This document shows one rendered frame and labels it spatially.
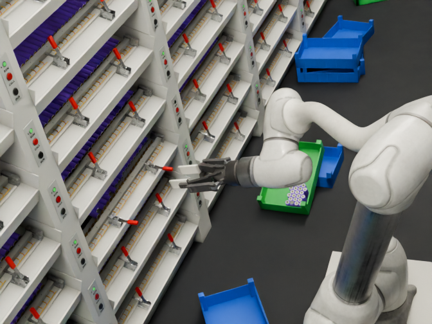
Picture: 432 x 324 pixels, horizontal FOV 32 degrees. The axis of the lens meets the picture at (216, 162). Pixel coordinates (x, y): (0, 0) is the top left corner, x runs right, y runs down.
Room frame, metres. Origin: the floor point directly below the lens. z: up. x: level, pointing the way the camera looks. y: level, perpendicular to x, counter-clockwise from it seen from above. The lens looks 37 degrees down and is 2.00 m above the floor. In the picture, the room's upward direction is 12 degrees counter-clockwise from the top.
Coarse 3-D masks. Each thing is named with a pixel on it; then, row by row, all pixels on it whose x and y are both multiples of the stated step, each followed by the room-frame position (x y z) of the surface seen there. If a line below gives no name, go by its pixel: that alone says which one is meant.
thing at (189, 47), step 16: (208, 0) 2.74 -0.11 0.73; (224, 0) 2.79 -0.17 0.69; (192, 16) 2.64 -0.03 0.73; (208, 16) 2.67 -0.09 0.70; (224, 16) 2.68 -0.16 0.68; (176, 32) 2.52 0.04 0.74; (192, 32) 2.56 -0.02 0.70; (208, 32) 2.57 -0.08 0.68; (176, 48) 2.42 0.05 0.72; (192, 48) 2.43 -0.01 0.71; (208, 48) 2.53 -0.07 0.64; (176, 64) 2.36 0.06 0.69; (192, 64) 2.38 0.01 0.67
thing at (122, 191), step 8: (152, 144) 2.14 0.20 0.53; (152, 152) 2.11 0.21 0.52; (144, 160) 2.06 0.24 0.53; (136, 168) 2.02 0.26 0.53; (136, 176) 2.00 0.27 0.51; (128, 184) 1.95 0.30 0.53; (136, 184) 1.97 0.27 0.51; (120, 192) 1.92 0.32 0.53; (112, 200) 1.88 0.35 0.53; (120, 200) 1.90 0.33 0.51; (112, 208) 1.85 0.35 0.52; (120, 208) 1.87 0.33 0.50; (104, 216) 1.82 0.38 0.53; (96, 224) 1.78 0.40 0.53; (104, 224) 1.80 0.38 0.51; (96, 232) 1.76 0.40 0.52; (104, 232) 1.77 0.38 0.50; (88, 240) 1.72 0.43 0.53
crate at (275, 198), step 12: (300, 144) 2.47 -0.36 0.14; (312, 144) 2.44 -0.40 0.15; (312, 156) 2.43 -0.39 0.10; (312, 168) 2.38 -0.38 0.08; (312, 180) 2.28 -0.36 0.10; (264, 192) 2.34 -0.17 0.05; (276, 192) 2.34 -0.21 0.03; (288, 192) 2.32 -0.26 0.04; (312, 192) 2.26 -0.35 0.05; (264, 204) 2.27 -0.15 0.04; (276, 204) 2.24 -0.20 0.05; (300, 204) 2.18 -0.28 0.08
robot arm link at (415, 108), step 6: (426, 96) 1.35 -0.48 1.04; (414, 102) 1.35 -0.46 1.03; (420, 102) 1.32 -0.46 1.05; (426, 102) 1.31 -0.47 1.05; (402, 108) 1.35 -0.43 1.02; (408, 108) 1.31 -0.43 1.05; (414, 108) 1.30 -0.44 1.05; (420, 108) 1.29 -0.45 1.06; (426, 108) 1.29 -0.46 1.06; (390, 114) 1.39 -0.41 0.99; (396, 114) 1.32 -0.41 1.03; (402, 114) 1.29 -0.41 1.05; (408, 114) 1.28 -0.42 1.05; (414, 114) 1.27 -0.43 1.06; (420, 114) 1.27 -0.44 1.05; (426, 114) 1.27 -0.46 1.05; (426, 120) 1.25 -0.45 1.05
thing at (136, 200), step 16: (160, 128) 2.20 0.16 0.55; (176, 144) 2.17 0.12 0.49; (160, 160) 2.09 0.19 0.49; (144, 176) 2.02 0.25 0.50; (160, 176) 2.05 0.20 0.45; (144, 192) 1.95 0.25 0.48; (128, 208) 1.87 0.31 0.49; (128, 224) 1.84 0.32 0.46; (96, 240) 1.74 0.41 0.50; (112, 240) 1.74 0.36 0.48; (96, 256) 1.64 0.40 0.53
